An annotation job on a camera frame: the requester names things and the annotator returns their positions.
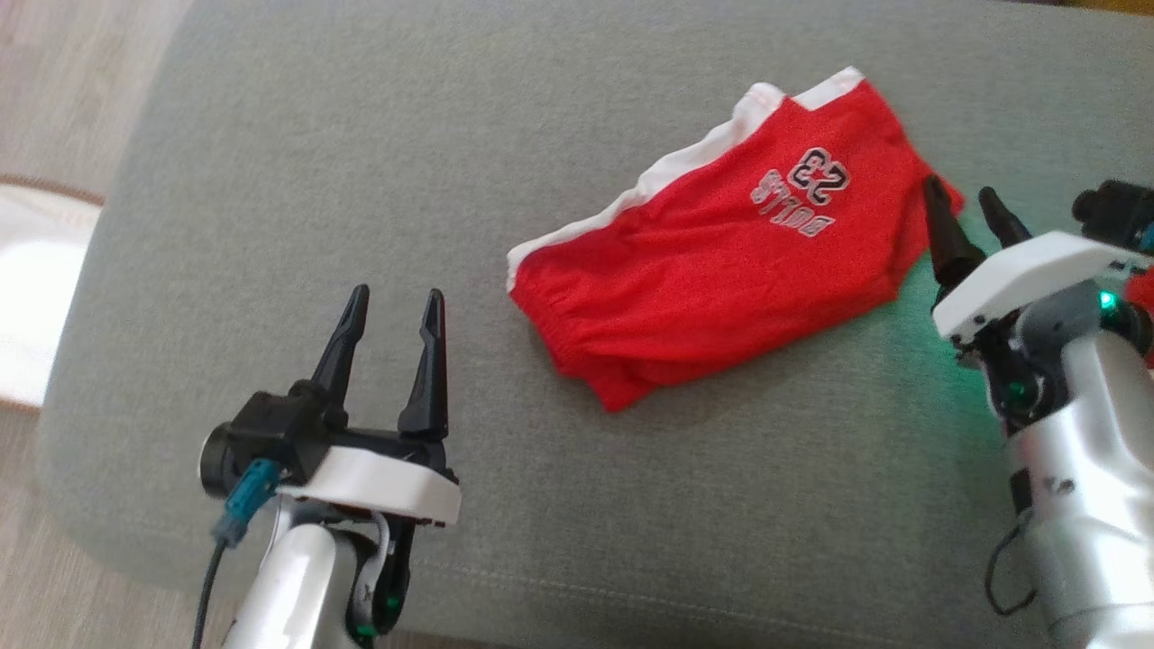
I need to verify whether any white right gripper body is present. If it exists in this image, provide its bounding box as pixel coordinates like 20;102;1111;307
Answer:
931;233;1154;342

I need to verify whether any red shorts white stripe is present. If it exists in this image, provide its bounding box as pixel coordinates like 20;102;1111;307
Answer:
507;66;966;414

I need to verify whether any grey sofa seat cushion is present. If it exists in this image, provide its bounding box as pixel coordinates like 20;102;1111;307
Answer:
36;0;1154;649

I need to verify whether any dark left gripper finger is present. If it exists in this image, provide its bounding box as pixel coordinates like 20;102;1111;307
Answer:
311;284;371;425
397;288;449;443

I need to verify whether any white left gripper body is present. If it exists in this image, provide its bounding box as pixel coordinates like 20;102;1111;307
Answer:
278;428;463;528

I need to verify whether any red basketball jersey white trim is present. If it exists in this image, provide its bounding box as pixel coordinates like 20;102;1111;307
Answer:
1122;269;1154;366

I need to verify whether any black right arm cable loop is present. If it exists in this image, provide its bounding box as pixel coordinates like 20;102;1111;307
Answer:
983;514;1038;618

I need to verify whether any left camera cable blue plug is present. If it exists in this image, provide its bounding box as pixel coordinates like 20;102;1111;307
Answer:
194;458;280;649

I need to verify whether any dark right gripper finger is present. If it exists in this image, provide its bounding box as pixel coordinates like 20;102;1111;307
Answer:
978;187;1033;249
922;174;986;288

